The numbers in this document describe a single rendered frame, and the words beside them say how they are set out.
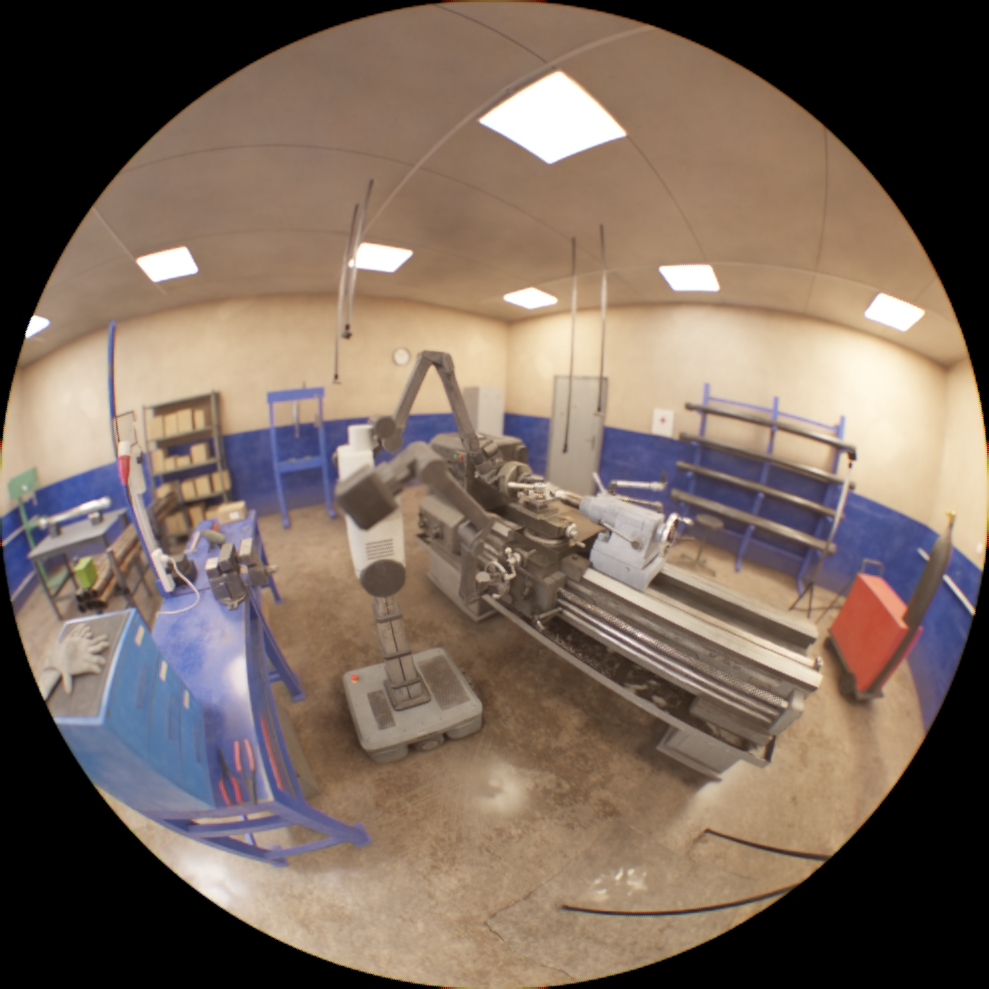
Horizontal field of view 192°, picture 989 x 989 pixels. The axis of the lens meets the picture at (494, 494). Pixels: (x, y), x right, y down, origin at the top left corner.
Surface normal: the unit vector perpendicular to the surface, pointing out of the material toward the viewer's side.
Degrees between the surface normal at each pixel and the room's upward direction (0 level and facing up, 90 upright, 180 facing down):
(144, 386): 90
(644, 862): 0
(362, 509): 90
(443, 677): 0
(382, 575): 90
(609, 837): 0
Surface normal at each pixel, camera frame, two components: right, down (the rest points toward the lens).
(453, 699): 0.04, -0.95
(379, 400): 0.65, 0.27
